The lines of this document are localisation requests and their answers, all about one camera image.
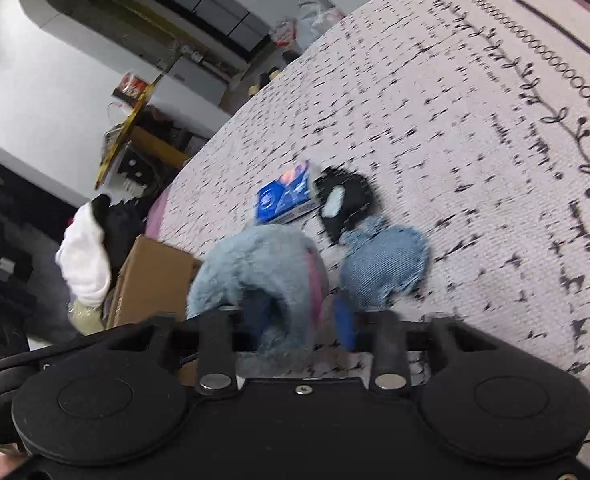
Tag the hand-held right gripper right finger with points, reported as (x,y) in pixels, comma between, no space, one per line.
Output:
(345,325)

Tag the dark glass cabinet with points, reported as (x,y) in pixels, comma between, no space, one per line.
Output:
(200,0)

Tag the clear plastic bags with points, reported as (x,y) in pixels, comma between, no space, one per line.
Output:
(307,22)

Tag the blue tissue packet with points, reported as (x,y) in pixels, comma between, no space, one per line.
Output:
(286,197)

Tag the black furniture unit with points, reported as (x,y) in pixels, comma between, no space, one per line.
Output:
(10,240)

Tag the black garment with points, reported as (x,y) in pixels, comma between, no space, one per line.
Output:
(122,225)

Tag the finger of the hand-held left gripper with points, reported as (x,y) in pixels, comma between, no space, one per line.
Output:
(65,350)

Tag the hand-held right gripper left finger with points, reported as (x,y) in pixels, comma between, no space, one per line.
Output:
(261,325)

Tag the patterned white blanket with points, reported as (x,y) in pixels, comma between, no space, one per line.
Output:
(425,110)

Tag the red packet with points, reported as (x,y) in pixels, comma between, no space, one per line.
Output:
(132,85)

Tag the cardboard box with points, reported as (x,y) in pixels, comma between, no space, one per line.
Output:
(150,280)

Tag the blue plush toy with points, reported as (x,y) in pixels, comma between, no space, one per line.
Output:
(270,265)

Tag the white garment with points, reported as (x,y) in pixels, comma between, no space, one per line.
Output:
(86,255)

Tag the denim heart cushion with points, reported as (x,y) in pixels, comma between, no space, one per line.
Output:
(382,262)

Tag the yellow-edged board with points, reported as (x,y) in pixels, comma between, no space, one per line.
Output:
(127,130)

